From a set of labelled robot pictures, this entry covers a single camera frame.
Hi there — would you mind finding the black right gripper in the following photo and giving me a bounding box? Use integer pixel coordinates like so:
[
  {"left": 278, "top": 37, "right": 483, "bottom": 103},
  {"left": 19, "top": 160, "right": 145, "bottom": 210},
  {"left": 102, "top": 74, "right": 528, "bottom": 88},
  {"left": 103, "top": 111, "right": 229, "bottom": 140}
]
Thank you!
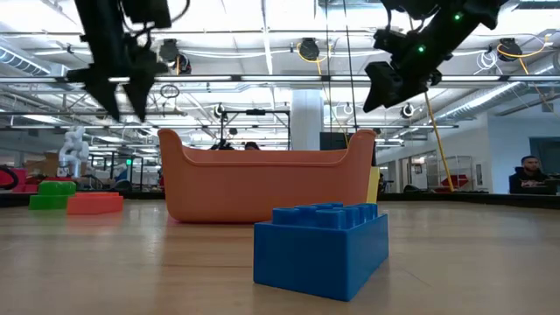
[{"left": 362, "top": 21, "right": 456, "bottom": 115}]

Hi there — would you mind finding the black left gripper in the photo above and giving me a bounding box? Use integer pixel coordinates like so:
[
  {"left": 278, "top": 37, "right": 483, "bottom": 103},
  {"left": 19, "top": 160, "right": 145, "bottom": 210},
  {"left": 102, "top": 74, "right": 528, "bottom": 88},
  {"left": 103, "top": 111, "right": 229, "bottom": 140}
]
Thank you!
[{"left": 66, "top": 0, "right": 170, "bottom": 124}]

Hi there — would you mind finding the orange toy brick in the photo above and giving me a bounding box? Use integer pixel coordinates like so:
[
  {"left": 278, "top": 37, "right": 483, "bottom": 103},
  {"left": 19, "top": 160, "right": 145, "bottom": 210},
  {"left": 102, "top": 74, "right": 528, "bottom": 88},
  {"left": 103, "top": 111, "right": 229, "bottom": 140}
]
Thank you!
[{"left": 66, "top": 192, "right": 125, "bottom": 216}]

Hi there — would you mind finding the green toy brick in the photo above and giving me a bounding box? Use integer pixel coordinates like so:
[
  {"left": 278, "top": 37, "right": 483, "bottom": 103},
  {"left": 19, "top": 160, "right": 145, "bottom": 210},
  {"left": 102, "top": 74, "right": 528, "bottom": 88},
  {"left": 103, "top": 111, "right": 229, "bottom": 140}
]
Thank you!
[{"left": 28, "top": 180, "right": 78, "bottom": 211}]

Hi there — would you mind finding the blue toy brick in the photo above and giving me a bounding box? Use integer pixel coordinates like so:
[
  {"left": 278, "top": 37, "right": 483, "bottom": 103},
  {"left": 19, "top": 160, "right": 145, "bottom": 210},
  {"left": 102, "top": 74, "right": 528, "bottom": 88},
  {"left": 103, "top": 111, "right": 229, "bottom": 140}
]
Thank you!
[{"left": 252, "top": 201, "right": 390, "bottom": 303}]

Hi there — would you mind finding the black monitor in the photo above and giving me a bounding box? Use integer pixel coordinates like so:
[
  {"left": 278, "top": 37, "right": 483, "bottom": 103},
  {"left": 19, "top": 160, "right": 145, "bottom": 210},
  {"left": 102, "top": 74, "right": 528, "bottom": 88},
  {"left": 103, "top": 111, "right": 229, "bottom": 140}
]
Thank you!
[{"left": 318, "top": 131, "right": 351, "bottom": 152}]

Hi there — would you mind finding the white column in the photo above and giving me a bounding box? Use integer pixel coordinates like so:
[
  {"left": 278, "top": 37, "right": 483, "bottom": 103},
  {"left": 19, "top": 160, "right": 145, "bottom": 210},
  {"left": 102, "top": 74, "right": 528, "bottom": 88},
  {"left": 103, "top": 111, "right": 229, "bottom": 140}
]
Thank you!
[{"left": 290, "top": 89, "right": 326, "bottom": 152}]

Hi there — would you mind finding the yellow plastic bin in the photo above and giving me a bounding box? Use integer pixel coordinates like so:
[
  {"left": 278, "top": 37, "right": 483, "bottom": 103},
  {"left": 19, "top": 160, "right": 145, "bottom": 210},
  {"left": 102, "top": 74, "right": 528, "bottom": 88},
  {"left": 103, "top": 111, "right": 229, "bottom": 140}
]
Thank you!
[{"left": 366, "top": 165, "right": 381, "bottom": 205}]

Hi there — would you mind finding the brown cardboard box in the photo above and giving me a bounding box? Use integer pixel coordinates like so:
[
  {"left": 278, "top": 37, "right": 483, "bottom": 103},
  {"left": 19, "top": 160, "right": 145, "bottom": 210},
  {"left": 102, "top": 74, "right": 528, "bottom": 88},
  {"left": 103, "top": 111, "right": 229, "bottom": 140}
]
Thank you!
[{"left": 25, "top": 151, "right": 62, "bottom": 179}]

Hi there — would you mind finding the red and white sign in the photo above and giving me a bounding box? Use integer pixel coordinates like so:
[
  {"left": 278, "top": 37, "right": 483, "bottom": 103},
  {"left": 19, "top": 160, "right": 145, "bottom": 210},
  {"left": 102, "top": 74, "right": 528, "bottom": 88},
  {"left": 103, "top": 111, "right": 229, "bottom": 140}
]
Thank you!
[{"left": 440, "top": 173, "right": 470, "bottom": 190}]

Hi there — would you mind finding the seated person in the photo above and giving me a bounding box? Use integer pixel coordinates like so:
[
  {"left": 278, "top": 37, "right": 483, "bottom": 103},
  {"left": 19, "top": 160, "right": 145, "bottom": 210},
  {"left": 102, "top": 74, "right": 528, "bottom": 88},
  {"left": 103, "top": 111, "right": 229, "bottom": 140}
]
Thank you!
[{"left": 507, "top": 155, "right": 559, "bottom": 196}]

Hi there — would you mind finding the dark teal door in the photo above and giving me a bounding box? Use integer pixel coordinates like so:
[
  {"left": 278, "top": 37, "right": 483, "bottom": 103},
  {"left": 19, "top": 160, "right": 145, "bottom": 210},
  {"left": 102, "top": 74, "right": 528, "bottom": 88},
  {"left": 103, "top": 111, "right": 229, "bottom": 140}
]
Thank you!
[{"left": 528, "top": 136, "right": 560, "bottom": 176}]

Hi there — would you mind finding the orange plastic bin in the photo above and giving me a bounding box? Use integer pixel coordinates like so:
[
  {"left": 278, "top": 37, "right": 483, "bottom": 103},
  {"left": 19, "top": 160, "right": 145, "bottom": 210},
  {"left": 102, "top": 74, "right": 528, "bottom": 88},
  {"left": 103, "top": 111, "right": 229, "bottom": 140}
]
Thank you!
[{"left": 157, "top": 128, "right": 378, "bottom": 225}]

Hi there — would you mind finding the black cable loop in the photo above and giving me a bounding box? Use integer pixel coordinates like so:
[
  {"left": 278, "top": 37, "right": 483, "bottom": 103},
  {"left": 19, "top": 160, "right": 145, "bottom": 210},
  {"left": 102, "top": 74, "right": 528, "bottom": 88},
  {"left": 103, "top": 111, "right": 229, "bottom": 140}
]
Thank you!
[{"left": 159, "top": 83, "right": 181, "bottom": 100}]

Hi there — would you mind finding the black hanging cable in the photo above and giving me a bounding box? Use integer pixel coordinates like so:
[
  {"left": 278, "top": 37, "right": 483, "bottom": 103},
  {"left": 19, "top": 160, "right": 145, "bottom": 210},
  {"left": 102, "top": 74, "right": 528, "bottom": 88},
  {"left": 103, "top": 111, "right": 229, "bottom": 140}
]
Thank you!
[{"left": 341, "top": 0, "right": 360, "bottom": 135}]

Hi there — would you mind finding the yellow hanging cable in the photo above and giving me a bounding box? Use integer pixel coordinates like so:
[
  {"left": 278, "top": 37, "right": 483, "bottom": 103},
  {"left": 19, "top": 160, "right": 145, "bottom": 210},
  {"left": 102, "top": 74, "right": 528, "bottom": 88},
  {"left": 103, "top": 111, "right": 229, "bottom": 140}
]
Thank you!
[{"left": 423, "top": 90, "right": 456, "bottom": 193}]

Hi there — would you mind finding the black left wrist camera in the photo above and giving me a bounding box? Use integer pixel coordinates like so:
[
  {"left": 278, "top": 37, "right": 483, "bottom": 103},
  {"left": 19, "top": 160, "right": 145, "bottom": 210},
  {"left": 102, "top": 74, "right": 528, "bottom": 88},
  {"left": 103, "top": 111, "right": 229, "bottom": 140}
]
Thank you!
[{"left": 121, "top": 0, "right": 172, "bottom": 30}]

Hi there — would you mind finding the silver ventilation duct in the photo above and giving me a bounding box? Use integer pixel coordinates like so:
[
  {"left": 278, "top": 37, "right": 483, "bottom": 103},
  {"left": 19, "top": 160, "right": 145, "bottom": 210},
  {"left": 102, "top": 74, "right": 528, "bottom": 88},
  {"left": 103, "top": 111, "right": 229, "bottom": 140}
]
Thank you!
[
  {"left": 0, "top": 45, "right": 78, "bottom": 78},
  {"left": 437, "top": 80, "right": 526, "bottom": 122}
]

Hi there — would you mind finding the white coiled cable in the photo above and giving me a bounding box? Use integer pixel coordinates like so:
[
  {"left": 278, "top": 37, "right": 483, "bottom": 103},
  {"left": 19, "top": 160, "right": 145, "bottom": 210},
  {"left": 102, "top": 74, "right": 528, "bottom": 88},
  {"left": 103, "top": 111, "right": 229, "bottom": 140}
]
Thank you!
[{"left": 474, "top": 50, "right": 502, "bottom": 75}]

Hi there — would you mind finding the red object with black hose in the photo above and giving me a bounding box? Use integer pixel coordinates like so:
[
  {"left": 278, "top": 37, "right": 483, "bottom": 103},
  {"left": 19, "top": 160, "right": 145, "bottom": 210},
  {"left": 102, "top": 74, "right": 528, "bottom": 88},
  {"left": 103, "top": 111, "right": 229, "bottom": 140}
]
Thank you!
[{"left": 0, "top": 164, "right": 30, "bottom": 194}]

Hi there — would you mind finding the black camera stand frame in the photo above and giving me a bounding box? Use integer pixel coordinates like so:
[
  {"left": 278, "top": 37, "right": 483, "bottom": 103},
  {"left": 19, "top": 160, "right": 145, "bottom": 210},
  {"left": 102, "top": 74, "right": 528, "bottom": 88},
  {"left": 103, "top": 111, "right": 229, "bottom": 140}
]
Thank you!
[{"left": 218, "top": 108, "right": 292, "bottom": 152}]

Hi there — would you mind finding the black aluminium table frame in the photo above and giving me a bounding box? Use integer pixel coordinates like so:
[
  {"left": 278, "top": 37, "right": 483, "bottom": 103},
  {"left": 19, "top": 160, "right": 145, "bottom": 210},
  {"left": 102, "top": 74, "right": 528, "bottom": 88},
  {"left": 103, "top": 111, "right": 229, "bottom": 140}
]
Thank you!
[{"left": 0, "top": 191, "right": 560, "bottom": 210}]

